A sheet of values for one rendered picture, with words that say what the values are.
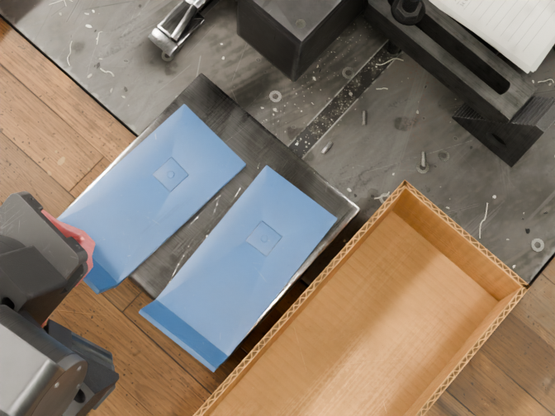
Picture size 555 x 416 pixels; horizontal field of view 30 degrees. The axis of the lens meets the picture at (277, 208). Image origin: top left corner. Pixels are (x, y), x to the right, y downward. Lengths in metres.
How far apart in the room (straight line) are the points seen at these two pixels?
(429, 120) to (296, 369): 0.23
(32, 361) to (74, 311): 0.25
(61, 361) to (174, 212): 0.24
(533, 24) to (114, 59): 0.34
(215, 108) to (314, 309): 0.18
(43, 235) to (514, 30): 0.41
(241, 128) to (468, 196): 0.19
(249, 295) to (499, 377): 0.20
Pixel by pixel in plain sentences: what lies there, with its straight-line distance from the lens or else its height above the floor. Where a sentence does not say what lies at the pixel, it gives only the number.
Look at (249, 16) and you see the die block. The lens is 0.82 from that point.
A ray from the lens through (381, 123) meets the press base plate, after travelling 0.86.
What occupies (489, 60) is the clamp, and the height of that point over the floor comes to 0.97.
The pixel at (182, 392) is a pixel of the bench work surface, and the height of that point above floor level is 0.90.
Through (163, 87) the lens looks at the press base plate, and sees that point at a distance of 0.86.
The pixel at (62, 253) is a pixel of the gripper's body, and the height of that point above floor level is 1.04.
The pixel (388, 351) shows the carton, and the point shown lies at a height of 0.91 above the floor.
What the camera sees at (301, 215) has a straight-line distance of 0.80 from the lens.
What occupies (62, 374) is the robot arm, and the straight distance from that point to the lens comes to 0.59.
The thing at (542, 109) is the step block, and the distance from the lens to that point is 0.80.
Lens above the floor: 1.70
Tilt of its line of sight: 75 degrees down
